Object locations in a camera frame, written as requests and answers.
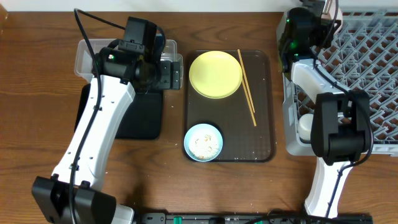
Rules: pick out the pink bowl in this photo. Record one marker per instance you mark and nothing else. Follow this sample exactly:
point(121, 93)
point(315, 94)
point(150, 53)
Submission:
point(331, 10)

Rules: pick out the white cup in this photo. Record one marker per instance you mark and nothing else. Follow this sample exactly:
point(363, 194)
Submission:
point(304, 127)

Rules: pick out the black tray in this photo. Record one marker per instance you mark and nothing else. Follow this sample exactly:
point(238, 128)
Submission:
point(143, 119)

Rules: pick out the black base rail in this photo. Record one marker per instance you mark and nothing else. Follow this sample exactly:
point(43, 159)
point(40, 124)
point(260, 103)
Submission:
point(271, 218)

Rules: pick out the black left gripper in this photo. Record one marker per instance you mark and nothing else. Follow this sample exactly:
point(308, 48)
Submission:
point(175, 75)

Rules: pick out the light blue bowl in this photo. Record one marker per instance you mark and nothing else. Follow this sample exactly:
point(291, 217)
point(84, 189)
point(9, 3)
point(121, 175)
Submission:
point(202, 128)

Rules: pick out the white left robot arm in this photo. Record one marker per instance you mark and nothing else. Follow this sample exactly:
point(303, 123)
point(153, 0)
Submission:
point(123, 97)

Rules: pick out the dark brown serving tray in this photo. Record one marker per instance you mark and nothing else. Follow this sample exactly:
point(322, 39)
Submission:
point(242, 141)

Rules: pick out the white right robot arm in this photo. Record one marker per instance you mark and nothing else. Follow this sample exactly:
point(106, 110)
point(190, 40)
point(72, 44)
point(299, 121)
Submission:
point(341, 135)

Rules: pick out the yellow plate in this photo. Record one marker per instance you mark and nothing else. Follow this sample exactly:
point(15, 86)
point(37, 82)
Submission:
point(215, 74)

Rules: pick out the grey dishwasher rack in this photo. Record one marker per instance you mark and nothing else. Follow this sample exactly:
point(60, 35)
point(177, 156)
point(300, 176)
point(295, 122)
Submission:
point(363, 56)

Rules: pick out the clear plastic bin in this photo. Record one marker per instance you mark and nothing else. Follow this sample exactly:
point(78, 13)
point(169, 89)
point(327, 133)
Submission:
point(83, 61)

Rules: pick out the rice and shell waste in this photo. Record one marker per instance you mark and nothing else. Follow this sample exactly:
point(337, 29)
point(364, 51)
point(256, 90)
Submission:
point(204, 146)

